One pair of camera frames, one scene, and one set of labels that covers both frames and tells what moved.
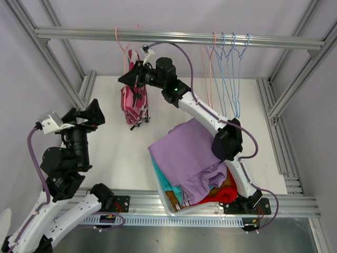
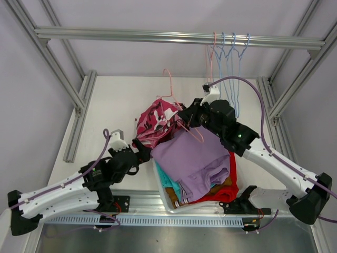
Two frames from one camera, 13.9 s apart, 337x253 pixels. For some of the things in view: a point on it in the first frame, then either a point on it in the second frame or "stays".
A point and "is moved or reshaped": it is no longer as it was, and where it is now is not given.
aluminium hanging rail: (307, 43) stays
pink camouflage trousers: (135, 101) -> (156, 122)
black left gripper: (93, 113) -> (143, 152)
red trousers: (227, 195) stays
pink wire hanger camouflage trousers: (124, 50) -> (171, 95)
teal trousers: (166, 186) is moved or reshaped
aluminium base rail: (147, 201) stays
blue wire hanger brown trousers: (230, 65) stays
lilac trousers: (185, 156) stays
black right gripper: (134, 77) -> (189, 115)
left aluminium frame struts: (79, 99) stays
